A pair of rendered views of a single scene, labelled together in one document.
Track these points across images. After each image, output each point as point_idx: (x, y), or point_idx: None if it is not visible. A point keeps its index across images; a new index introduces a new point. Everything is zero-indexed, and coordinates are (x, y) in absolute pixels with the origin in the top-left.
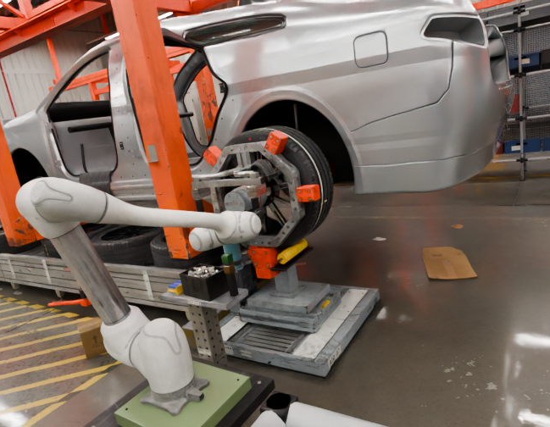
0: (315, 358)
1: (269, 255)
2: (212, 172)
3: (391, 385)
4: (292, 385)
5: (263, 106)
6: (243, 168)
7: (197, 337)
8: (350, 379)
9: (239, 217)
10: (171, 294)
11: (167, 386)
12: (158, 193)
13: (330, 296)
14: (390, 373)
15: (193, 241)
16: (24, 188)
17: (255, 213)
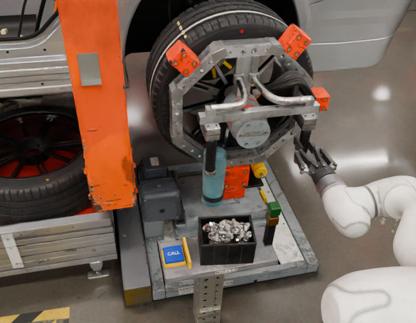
0: (305, 259)
1: (249, 173)
2: (183, 84)
3: (365, 254)
4: (298, 293)
5: None
6: (261, 82)
7: (203, 300)
8: (334, 263)
9: (414, 189)
10: (179, 271)
11: None
12: (88, 129)
13: None
14: (352, 242)
15: (358, 231)
16: (409, 318)
17: (327, 154)
